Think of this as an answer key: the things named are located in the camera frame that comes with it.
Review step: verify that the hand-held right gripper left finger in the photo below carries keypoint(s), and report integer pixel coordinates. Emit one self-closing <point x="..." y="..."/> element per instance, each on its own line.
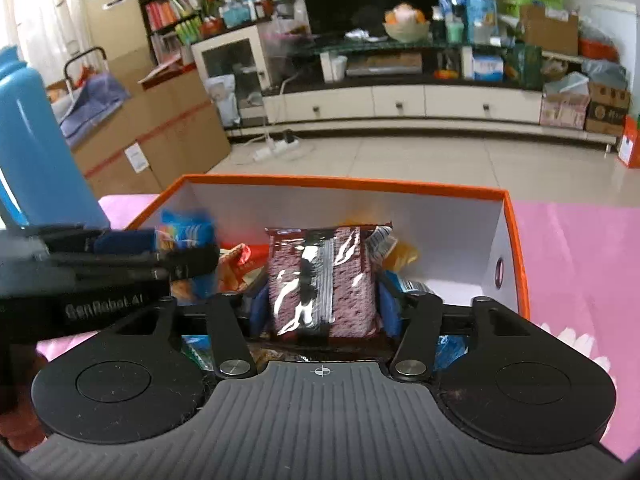
<point x="259" y="312"/>

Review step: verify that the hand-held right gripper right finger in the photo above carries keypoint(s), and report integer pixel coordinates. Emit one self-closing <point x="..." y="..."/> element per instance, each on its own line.
<point x="390" y="310"/>

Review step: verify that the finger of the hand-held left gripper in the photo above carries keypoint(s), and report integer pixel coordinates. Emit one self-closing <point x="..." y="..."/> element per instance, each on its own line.
<point x="192" y="261"/>
<point x="125" y="241"/>

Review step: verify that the blue cookie packet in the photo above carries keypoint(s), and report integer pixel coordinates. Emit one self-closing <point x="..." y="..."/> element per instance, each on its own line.
<point x="187" y="230"/>

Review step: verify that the red orange snack packet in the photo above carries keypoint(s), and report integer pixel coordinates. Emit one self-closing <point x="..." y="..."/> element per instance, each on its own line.
<point x="242" y="262"/>

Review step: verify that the dark red snack packet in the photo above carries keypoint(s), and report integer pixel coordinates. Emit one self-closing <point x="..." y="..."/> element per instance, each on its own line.
<point x="345" y="285"/>

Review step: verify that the yellow transparent snack packet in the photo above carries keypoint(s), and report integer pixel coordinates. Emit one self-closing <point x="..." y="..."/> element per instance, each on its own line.
<point x="402" y="256"/>

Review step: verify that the silver snack packet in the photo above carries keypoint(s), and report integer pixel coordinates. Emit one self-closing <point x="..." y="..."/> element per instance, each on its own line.
<point x="381" y="241"/>

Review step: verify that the light blue snack packet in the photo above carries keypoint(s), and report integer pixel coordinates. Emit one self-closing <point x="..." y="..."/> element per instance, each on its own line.
<point x="451" y="352"/>

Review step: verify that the orange cardboard box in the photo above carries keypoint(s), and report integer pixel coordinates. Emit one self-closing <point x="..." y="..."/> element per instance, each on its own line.
<point x="465" y="230"/>

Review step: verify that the stack of cardboard boxes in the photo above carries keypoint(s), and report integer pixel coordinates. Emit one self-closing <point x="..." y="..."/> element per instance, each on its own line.
<point x="165" y="135"/>

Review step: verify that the blue thermos jug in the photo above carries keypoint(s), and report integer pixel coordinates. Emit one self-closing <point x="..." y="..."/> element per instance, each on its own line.
<point x="40" y="150"/>

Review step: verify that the white power strip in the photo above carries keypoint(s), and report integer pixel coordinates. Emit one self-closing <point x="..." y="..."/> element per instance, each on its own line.
<point x="275" y="149"/>

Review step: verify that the blue cloth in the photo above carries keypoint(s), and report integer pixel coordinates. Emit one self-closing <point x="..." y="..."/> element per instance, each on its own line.
<point x="95" y="105"/>

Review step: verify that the pink flowered tablecloth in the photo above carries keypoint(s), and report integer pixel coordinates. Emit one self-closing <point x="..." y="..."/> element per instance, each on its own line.
<point x="575" y="260"/>

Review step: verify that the white cabinet with glass door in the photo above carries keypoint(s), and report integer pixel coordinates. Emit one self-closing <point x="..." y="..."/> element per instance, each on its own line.
<point x="232" y="70"/>

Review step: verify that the white tv stand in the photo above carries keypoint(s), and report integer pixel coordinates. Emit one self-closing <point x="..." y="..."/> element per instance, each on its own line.
<point x="400" y="102"/>

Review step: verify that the standing air conditioner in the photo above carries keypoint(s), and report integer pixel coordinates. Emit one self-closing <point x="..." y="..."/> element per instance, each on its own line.
<point x="115" y="15"/>

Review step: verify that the black bookshelf with books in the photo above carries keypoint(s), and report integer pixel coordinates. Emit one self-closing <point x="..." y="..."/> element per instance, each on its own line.
<point x="170" y="5"/>

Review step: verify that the bowl of fruit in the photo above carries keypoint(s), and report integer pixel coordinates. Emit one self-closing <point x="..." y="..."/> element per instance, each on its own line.
<point x="406" y="22"/>

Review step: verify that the open cardboard box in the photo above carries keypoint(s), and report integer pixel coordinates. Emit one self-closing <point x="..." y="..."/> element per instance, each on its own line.
<point x="550" y="30"/>

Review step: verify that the white chest freezer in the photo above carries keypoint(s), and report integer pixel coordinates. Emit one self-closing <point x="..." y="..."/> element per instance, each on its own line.
<point x="617" y="40"/>

